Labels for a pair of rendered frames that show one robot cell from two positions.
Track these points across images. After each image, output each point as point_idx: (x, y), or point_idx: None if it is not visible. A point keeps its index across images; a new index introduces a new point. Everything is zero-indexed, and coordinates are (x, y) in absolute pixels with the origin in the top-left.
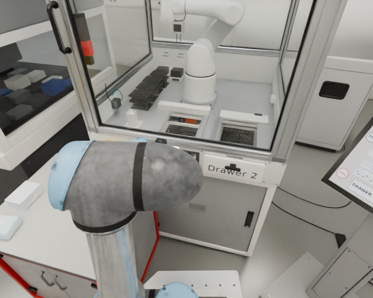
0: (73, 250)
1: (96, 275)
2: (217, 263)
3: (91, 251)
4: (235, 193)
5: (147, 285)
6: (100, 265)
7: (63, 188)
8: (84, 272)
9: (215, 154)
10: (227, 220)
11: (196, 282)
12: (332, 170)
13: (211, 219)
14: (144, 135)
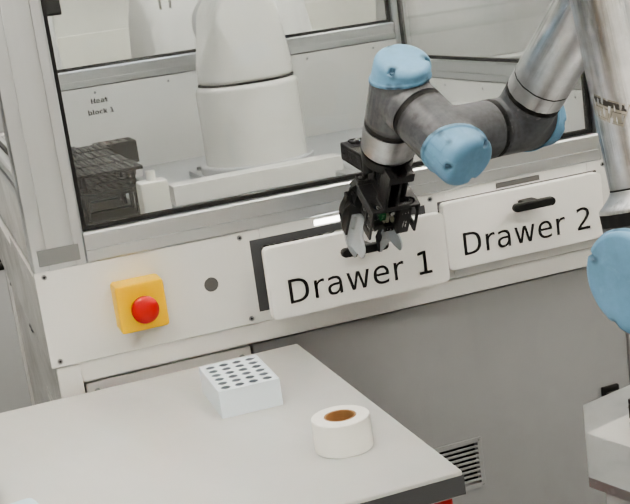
0: (313, 481)
1: None
2: None
3: (620, 1)
4: (549, 327)
5: (593, 423)
6: None
7: None
8: (409, 480)
9: (466, 192)
10: (555, 471)
11: None
12: None
13: (505, 503)
14: (252, 203)
